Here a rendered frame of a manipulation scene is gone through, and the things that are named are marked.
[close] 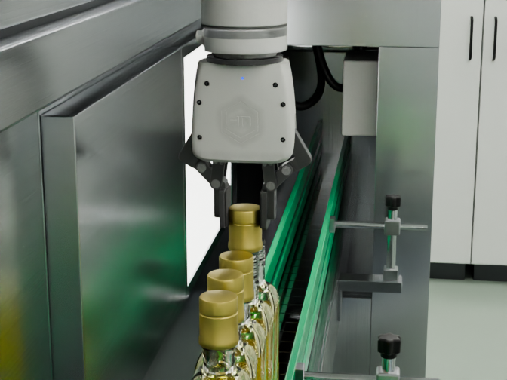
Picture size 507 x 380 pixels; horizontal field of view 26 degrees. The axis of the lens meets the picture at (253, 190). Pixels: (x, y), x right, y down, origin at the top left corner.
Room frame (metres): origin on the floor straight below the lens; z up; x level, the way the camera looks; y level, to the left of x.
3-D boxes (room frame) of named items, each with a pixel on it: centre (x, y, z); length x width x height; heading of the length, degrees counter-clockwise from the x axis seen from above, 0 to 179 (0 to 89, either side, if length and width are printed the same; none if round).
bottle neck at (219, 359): (0.91, 0.03, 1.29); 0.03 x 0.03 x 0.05
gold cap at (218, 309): (0.91, 0.03, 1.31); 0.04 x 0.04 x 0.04
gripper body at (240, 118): (1.08, 0.01, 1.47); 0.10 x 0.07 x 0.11; 82
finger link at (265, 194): (1.07, -0.02, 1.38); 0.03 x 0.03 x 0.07; 82
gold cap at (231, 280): (0.96, 0.03, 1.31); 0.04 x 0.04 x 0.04
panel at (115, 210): (1.36, 0.11, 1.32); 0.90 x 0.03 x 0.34; 173
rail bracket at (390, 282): (1.82, -0.22, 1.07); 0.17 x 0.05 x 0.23; 83
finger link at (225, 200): (1.08, 0.04, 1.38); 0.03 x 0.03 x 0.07; 82
